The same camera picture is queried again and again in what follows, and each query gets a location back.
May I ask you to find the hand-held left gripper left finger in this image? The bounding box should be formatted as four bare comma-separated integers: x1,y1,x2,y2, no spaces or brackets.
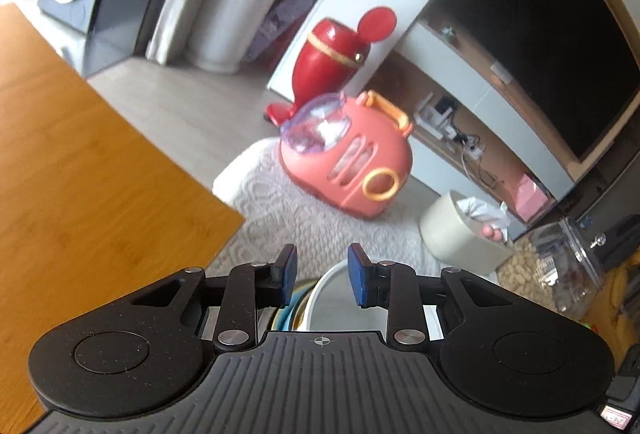
131,243,299,352

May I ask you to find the printed skateboard deck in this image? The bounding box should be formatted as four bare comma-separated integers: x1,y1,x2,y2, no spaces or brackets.
241,0,313,65

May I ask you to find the white cable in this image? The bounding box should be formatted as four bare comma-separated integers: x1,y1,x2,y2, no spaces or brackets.
460,149,506,190

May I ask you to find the red goblet-shaped container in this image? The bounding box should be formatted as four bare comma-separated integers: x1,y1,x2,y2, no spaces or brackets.
264,6,398,127

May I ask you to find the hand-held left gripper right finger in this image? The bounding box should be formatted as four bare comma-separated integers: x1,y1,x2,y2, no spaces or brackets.
347,243,518,352

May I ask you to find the plain white bowl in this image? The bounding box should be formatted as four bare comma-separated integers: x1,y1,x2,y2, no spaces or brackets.
302,259,396,332

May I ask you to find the wooden table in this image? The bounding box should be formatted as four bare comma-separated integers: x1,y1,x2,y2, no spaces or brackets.
0,3,246,420

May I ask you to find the clear jar of peanuts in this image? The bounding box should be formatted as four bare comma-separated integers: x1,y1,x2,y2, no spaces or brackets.
495,216,608,322

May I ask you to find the yellow bowl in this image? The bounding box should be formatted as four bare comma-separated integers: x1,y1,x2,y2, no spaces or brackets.
260,299,288,332

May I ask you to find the cream waste bin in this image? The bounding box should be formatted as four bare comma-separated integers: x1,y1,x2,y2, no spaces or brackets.
419,190,516,276

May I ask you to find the white power strip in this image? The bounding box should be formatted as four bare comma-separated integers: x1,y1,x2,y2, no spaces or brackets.
457,136,488,160

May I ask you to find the pink box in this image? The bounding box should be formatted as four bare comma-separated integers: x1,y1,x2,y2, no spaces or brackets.
515,174,556,222

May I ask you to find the black television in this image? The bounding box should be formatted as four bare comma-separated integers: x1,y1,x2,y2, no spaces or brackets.
417,0,640,162

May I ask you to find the pink pet carrier backpack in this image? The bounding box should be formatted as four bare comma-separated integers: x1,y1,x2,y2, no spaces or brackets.
279,90,415,221

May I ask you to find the power strip with cables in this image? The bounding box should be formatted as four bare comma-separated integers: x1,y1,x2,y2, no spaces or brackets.
415,94,456,135

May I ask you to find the white lace tablecloth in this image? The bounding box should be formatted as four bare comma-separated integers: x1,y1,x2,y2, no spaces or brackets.
212,137,501,295

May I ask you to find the yellow object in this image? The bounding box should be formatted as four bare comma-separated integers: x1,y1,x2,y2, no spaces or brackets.
595,259,640,350

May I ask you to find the white tissue paper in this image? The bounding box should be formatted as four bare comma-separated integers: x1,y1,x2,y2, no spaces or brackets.
457,196,511,240

